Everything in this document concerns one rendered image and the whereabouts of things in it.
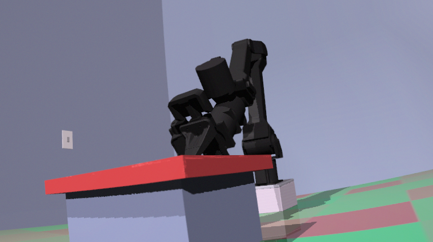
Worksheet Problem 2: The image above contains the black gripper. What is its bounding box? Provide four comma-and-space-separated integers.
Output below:
168, 89, 242, 155

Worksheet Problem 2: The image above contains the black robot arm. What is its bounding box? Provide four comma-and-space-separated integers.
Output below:
169, 39, 283, 186

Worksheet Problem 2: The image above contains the red panel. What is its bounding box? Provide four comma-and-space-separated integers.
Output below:
45, 155, 273, 195

